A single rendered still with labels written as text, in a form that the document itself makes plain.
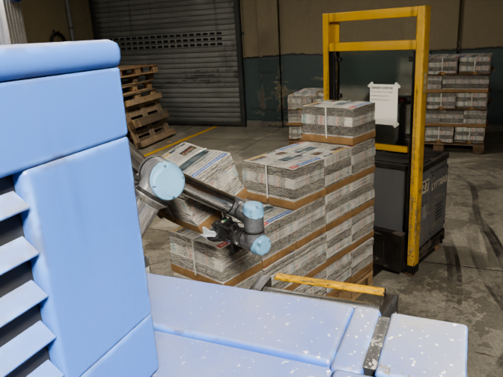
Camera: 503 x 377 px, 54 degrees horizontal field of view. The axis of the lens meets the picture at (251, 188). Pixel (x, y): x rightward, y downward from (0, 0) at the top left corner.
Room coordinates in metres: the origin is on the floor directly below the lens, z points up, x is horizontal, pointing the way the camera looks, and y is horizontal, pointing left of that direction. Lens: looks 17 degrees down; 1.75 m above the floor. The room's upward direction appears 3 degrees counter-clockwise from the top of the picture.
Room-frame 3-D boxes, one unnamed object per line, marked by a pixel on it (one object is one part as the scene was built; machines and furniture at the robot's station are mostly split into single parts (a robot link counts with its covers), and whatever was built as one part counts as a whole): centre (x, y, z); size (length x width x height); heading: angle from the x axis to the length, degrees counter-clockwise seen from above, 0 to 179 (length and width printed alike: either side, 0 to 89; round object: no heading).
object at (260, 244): (1.72, 0.00, 1.00); 0.11 x 0.08 x 0.09; 39
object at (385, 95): (3.49, -0.89, 1.28); 0.57 x 0.01 x 0.65; 48
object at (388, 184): (3.75, -1.12, 0.40); 0.69 x 0.55 x 0.80; 48
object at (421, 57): (3.26, -1.12, 0.97); 0.09 x 0.09 x 1.75; 48
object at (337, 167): (2.94, -0.38, 0.95); 0.38 x 0.29 x 0.23; 48
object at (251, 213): (1.74, 0.01, 1.10); 0.11 x 0.08 x 0.11; 27
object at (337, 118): (3.16, -0.58, 0.65); 0.39 x 0.30 x 1.29; 48
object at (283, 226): (2.62, -0.09, 0.42); 1.17 x 0.39 x 0.83; 138
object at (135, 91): (9.00, 2.24, 0.65); 1.33 x 0.94 x 1.30; 160
